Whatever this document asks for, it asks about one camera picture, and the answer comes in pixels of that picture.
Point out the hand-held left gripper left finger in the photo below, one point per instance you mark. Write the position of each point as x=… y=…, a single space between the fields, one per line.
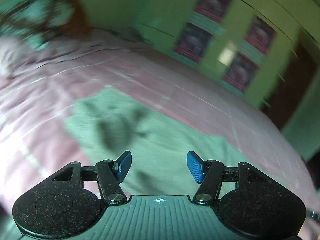
x=124 y=166

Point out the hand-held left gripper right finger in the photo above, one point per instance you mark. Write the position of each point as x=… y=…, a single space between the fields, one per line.
x=195 y=166

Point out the grey-green pants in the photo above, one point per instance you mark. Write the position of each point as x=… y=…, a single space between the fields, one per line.
x=162 y=140

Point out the bed with pink checked sheet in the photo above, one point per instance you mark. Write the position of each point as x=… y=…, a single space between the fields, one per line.
x=175 y=80

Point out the brown wooden door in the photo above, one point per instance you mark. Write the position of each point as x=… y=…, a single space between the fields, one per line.
x=297 y=80

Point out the pale green wardrobe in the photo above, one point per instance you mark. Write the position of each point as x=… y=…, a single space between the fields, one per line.
x=225 y=30

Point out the pink wall poster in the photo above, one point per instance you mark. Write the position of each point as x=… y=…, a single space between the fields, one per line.
x=193 y=42
x=260 y=35
x=212 y=3
x=240 y=72

